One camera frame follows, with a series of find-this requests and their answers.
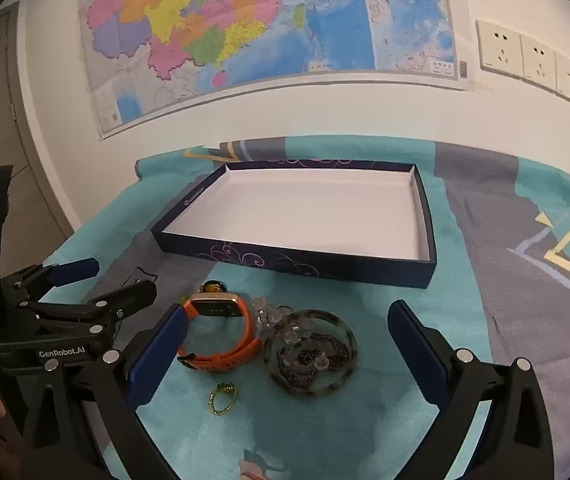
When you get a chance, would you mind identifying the white wall outlet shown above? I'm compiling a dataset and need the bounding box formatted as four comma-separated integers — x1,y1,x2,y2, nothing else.
521,35,558,92
555,52,570,106
476,19,526,80

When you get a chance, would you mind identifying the tortoiseshell bangle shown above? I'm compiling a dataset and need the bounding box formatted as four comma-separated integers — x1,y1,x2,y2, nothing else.
263,309,358,398

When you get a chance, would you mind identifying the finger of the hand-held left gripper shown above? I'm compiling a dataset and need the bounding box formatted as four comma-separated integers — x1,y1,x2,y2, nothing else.
12,258,100,306
18,280,158,336

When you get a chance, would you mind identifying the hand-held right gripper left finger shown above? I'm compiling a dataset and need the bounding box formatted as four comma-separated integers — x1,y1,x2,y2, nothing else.
20,304,189,480

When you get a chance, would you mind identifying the teal and grey printed blanket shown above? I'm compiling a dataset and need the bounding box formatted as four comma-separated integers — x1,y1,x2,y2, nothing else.
30,135,570,480

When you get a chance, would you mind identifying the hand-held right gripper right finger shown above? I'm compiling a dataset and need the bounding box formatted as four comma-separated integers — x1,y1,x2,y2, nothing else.
387,300,556,480

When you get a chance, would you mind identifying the gold ring with green stone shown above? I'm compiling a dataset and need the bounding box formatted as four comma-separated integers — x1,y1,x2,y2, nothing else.
208,382,238,416

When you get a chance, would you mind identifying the orange smartwatch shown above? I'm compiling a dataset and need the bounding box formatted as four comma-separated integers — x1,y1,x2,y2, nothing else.
177,291,262,374

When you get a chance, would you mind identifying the purple bead bracelet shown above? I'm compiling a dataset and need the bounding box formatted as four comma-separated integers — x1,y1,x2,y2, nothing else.
277,337,351,378

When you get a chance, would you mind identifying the dark blue shallow box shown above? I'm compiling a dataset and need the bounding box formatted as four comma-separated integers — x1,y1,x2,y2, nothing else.
150,159,438,290

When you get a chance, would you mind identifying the colourful wall map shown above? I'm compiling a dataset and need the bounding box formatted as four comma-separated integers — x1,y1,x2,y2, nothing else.
79,0,470,140

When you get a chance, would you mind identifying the clear bead bracelet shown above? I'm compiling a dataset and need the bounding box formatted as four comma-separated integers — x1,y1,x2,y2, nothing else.
251,296,333,372

